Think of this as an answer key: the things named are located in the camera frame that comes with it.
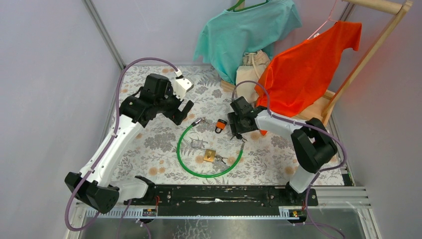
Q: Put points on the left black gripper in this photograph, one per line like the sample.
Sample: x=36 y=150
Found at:
x=175 y=115

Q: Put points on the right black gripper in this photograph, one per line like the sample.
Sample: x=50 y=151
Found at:
x=235 y=128

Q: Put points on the green cable lock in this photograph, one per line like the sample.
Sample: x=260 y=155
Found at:
x=191 y=159

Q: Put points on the cable lock key pair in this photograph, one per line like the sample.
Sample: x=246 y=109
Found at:
x=202 y=120

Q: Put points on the brass padlock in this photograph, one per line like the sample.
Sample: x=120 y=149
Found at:
x=209 y=155

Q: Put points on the black head key bunch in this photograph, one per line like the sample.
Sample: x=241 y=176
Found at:
x=239 y=137

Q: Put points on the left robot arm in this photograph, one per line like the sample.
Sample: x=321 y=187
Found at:
x=93 y=185

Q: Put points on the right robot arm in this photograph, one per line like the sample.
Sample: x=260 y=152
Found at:
x=312 y=144

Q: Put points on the orange black padlock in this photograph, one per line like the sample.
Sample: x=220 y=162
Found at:
x=220 y=126

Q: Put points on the floral table mat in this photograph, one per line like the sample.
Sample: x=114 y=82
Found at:
x=267 y=160

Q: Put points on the orange t-shirt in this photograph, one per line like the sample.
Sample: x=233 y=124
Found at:
x=299 y=76

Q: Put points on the teal t-shirt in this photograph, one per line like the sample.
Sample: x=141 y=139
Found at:
x=225 y=38

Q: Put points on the green clothes hanger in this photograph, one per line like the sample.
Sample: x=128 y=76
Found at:
x=240 y=5

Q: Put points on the pink clothes hanger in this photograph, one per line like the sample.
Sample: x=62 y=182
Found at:
x=329 y=18

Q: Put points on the wooden clothes rack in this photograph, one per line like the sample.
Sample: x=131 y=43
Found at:
x=323 y=107

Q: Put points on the beige drawstring bag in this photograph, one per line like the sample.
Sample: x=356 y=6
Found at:
x=252 y=67

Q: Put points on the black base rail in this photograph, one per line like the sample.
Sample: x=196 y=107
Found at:
x=223 y=200

